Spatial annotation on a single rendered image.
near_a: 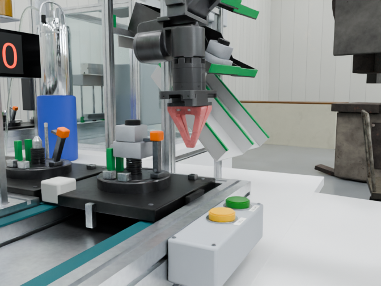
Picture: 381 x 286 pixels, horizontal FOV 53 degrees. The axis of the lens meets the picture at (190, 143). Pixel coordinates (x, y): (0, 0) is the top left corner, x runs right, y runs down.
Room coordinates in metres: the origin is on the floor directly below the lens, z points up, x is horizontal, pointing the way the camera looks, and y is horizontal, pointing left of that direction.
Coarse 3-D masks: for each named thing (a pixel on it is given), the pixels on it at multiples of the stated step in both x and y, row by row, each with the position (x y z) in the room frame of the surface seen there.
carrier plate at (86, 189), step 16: (96, 176) 0.79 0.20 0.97; (176, 176) 0.79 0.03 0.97; (80, 192) 0.66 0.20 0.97; (96, 192) 0.66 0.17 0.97; (160, 192) 0.66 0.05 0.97; (176, 192) 0.66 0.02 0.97; (192, 192) 0.68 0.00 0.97; (80, 208) 0.63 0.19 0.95; (96, 208) 0.61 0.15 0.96; (112, 208) 0.60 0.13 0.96; (128, 208) 0.58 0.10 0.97; (144, 208) 0.57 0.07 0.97; (160, 208) 0.58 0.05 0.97; (176, 208) 0.62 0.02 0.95
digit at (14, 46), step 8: (0, 32) 0.58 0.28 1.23; (0, 40) 0.58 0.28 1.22; (8, 40) 0.59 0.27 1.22; (16, 40) 0.61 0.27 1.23; (0, 48) 0.58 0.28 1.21; (8, 48) 0.59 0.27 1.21; (16, 48) 0.61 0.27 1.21; (0, 56) 0.58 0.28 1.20; (8, 56) 0.59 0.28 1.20; (16, 56) 0.61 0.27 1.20; (0, 64) 0.58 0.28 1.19; (8, 64) 0.59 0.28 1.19; (16, 64) 0.60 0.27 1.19; (0, 72) 0.58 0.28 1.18; (8, 72) 0.59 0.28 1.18; (16, 72) 0.60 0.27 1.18
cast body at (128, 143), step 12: (132, 120) 0.71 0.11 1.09; (120, 132) 0.71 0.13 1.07; (132, 132) 0.70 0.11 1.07; (144, 132) 0.72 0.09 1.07; (120, 144) 0.71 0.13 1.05; (132, 144) 0.70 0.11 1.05; (144, 144) 0.70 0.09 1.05; (120, 156) 0.71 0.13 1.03; (132, 156) 0.70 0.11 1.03; (144, 156) 0.70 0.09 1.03
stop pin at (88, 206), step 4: (88, 204) 0.61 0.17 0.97; (92, 204) 0.61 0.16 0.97; (88, 208) 0.60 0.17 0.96; (92, 208) 0.60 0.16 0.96; (88, 212) 0.60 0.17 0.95; (92, 212) 0.60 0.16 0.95; (88, 216) 0.60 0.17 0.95; (92, 216) 0.60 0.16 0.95; (88, 220) 0.60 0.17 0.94; (92, 220) 0.60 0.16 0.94; (88, 224) 0.60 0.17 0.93; (92, 224) 0.60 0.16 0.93
